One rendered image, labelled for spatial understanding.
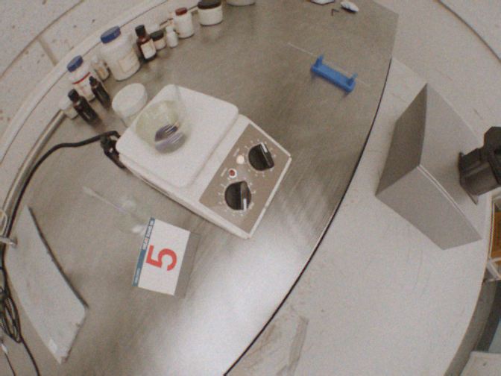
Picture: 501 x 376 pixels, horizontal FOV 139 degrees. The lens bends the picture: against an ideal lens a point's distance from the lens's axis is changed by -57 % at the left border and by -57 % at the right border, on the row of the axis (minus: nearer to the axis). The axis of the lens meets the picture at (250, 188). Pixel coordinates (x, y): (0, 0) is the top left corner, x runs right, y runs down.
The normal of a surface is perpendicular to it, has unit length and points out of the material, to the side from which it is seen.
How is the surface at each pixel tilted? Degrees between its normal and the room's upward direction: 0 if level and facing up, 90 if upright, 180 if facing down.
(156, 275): 40
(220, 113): 0
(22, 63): 90
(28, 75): 90
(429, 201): 90
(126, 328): 0
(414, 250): 0
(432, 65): 90
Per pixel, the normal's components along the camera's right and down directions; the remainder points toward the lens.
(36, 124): 0.83, 0.52
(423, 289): 0.02, -0.35
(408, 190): -0.55, 0.77
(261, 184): 0.46, -0.08
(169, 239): 0.64, -0.13
